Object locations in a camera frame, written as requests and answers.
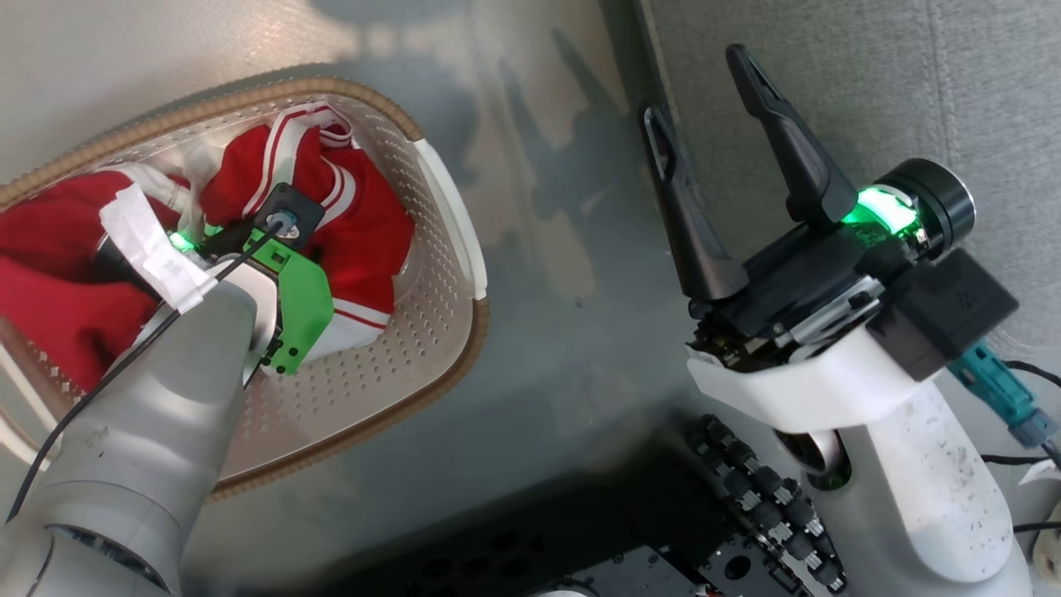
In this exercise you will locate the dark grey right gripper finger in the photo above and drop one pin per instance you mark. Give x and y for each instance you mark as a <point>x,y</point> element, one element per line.
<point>800,166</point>
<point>696,240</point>

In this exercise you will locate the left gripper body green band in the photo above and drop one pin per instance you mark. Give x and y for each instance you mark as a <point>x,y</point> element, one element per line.
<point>302,307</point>

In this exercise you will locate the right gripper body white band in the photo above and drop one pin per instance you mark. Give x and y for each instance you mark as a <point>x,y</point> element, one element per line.
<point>796,381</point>

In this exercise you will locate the red garment with white stripes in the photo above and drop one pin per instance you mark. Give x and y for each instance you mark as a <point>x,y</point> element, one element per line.
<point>365,240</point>

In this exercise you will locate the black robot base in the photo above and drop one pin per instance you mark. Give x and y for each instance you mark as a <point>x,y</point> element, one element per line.
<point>580,539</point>

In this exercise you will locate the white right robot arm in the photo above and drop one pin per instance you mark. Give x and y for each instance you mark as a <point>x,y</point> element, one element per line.
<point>928,497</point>

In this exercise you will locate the cream perforated basket brown rim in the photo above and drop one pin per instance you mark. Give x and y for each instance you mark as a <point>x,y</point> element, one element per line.
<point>414,332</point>

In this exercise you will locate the grey fabric sofa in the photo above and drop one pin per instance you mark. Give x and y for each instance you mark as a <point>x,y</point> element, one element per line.
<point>953,83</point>

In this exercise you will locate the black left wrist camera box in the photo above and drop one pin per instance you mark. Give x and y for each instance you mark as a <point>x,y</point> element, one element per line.
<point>300,206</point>

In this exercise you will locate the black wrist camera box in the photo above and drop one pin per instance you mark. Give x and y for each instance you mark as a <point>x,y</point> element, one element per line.
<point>945,307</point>
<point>300,206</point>

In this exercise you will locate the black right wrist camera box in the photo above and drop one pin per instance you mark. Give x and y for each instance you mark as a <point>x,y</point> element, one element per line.
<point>945,307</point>

